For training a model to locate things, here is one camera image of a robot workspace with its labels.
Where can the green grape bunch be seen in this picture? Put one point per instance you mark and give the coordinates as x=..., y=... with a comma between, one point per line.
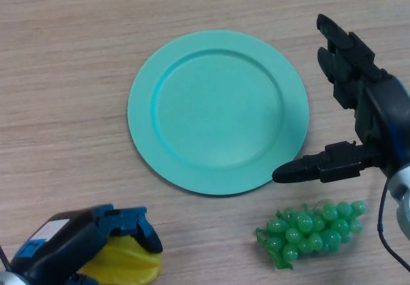
x=312, y=233

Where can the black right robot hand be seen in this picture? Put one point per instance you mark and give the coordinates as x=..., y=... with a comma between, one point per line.
x=371, y=105

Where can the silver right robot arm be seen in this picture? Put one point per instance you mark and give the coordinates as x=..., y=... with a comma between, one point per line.
x=402, y=195

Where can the yellow starfruit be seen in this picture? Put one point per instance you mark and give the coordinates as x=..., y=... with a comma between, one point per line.
x=134, y=262

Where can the green round plate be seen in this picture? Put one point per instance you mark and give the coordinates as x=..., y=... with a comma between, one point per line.
x=218, y=112

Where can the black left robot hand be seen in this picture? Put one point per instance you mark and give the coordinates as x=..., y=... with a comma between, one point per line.
x=70, y=237

